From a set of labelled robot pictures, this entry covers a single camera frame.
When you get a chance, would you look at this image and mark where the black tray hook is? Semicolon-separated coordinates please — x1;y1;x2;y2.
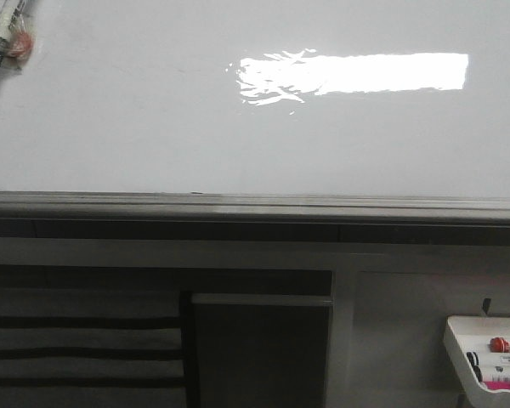
481;297;492;316

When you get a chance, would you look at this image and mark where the dark grey panel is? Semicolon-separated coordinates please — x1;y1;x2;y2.
193;293;332;407

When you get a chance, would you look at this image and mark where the grey slatted panel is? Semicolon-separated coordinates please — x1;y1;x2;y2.
0;265;201;407

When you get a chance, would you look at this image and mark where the black capped marker in tray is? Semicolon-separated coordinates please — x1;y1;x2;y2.
466;350;510;382

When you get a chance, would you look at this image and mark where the red capped marker in tray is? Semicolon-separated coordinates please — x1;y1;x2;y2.
489;337;510;353

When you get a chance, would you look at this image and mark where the white whiteboard surface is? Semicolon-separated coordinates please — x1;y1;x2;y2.
0;1;510;198

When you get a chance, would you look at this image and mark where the white plastic marker tray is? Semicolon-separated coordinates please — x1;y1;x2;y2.
444;316;510;407

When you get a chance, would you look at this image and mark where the white marker pen with tape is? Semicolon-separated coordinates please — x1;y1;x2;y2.
0;0;31;69

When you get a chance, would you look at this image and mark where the grey whiteboard frame rail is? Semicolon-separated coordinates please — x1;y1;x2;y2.
0;191;510;247

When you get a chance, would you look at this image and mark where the pink labelled marker in tray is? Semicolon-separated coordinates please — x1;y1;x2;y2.
480;376;510;390

